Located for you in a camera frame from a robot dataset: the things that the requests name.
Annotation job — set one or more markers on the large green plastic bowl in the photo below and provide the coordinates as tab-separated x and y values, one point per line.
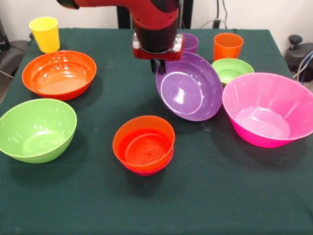
36	129

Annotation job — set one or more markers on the small orange plastic bowl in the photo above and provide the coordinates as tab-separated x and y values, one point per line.
137	132

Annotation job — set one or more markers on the dark green tablecloth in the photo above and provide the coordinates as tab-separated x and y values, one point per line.
156	208

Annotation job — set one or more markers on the small green plastic bowl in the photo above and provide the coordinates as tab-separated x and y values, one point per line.
232	71

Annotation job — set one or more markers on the large orange plastic bowl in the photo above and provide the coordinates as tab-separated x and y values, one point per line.
58	76

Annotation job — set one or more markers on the purple plastic cup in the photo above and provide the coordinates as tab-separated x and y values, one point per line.
192	42

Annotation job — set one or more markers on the small red plastic bowl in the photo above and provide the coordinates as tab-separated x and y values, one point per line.
146	172

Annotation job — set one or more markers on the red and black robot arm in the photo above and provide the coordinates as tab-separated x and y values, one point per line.
154	22

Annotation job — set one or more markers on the grey office chair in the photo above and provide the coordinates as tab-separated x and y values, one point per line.
14	52

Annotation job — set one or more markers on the large pink plastic bowl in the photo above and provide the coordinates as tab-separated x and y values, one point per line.
264	110

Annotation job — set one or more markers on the black power adapter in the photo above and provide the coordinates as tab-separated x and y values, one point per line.
216	23

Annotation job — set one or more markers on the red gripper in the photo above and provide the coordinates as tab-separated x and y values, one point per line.
156	56

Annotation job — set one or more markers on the yellow plastic cup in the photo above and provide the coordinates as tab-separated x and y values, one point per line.
45	36

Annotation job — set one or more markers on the purple plastic bowl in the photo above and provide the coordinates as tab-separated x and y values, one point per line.
190	93

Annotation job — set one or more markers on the orange plastic cup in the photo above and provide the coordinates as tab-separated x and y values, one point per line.
227	49

